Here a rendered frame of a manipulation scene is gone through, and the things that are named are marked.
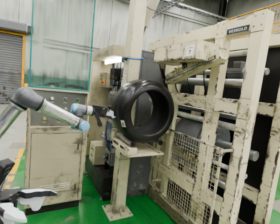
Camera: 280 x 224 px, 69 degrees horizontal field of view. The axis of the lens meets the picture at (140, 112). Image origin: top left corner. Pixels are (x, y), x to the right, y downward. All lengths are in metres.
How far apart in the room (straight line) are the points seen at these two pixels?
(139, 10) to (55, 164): 1.72
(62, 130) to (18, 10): 9.15
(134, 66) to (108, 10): 9.46
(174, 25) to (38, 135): 11.41
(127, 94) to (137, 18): 0.81
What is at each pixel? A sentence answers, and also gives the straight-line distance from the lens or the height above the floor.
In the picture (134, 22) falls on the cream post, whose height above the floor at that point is 1.97.
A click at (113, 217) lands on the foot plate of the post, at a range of 2.39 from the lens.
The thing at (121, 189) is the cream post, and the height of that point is 0.29.
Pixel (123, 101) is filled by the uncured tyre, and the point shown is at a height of 1.25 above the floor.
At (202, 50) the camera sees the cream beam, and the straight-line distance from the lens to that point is 1.70.
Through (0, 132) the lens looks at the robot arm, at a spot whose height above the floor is 1.01.
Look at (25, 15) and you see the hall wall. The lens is 10.91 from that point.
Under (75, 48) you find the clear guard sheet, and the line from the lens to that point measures 2.18.
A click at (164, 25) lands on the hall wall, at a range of 12.51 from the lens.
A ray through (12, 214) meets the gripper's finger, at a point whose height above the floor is 1.08.
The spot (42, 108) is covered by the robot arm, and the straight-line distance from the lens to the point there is 1.39.
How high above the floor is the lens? 1.38
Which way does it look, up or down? 7 degrees down
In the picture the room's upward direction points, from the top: 6 degrees clockwise
